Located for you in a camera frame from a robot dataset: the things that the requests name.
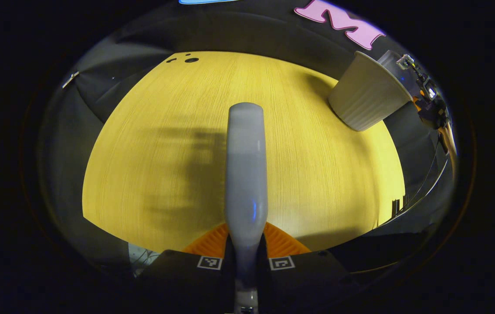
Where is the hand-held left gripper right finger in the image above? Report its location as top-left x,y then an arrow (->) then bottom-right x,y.
257,222 -> 357,314

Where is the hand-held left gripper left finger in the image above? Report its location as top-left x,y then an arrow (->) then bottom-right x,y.
136,222 -> 236,314

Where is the small grey broom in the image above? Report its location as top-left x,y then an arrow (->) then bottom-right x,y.
224,102 -> 269,314

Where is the black backdrop cloth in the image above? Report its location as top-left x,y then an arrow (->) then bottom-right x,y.
38,0 -> 459,280

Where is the silver clip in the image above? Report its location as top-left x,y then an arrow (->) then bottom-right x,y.
62,71 -> 80,89

